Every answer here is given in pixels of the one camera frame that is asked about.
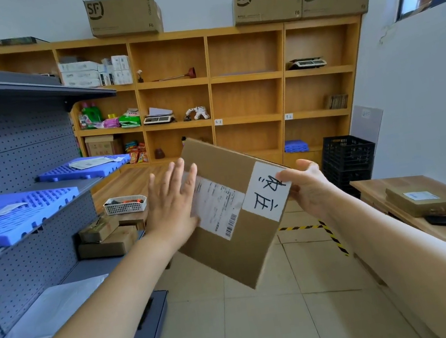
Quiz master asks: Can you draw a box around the small cardboard parcel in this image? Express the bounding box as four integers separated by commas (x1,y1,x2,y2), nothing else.
76,213,123,247

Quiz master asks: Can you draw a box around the stack of white boxes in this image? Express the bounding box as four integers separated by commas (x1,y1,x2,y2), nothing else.
58,52,135,95

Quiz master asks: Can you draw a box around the flat labelled cardboard parcel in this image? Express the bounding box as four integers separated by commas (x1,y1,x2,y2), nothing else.
384,178,446,227

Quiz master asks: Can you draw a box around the pile of red snack packets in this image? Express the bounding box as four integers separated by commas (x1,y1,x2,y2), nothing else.
124,139,149,166

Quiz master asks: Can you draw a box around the white robot toy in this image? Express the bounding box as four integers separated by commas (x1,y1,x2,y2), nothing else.
182,104,211,124

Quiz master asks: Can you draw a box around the person's left forearm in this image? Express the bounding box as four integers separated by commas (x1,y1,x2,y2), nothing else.
0,224,201,338

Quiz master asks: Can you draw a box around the green packet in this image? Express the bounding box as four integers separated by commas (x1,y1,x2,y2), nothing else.
118,111,142,130

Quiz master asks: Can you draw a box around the brown parcel box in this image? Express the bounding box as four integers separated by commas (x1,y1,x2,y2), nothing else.
160,122,309,302

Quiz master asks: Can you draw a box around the stack of cartons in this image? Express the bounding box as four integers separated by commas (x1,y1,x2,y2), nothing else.
323,91,351,112

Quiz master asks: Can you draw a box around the stack of white mailer bags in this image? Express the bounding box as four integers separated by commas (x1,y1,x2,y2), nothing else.
0,273,119,338

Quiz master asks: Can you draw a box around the blue plastic pallet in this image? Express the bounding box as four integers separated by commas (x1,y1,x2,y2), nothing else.
0,181,87,249
34,149,134,189

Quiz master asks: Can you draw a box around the open cardboard carton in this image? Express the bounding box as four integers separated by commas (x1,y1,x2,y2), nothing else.
84,131,126,160

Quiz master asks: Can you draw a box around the grey board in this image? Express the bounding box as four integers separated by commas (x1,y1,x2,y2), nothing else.
345,100,390,150

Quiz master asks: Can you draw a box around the plain cardboard parcel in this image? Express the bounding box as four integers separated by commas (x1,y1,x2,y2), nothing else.
75,223,142,264

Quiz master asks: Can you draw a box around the grey metal pegboard rack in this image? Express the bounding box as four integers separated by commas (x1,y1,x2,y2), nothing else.
0,32,176,338

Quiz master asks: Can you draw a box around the purple packet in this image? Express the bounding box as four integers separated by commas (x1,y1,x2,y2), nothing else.
101,112,121,130

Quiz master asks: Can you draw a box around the small white paper slip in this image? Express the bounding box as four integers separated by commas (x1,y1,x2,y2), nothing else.
0,201,31,218

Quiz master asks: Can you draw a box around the green detergent bottle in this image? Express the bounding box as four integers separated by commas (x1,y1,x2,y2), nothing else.
80,100,104,129

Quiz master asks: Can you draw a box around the grey electronic scale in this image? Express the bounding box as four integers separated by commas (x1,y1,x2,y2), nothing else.
142,111,176,128
285,54,328,73

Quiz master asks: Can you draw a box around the orange black utility knife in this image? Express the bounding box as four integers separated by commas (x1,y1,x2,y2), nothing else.
109,195,144,208

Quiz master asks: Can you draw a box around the white plastic basket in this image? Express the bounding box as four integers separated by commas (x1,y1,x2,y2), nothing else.
102,192,150,218

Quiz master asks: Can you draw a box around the person's right forearm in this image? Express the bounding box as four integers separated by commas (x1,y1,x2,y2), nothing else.
312,172,446,338

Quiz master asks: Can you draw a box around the dark flat box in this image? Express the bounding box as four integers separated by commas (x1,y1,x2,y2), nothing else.
0,30,50,52

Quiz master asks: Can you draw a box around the wooden shelf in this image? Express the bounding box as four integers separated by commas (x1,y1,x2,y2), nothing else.
0,0,387,221

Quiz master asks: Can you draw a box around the red plunger wooden handle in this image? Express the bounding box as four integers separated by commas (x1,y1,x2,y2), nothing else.
152,67,197,86

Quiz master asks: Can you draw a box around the folded white paper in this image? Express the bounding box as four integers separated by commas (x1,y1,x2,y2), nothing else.
148,104,174,119

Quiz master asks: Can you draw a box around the white paper sheet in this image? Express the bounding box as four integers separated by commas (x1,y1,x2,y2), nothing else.
68,152,127,172

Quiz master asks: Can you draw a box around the person's right hand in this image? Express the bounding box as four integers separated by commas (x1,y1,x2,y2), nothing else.
274,153,345,230

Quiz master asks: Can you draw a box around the person's left hand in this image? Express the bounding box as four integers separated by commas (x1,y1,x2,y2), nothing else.
136,156,210,254

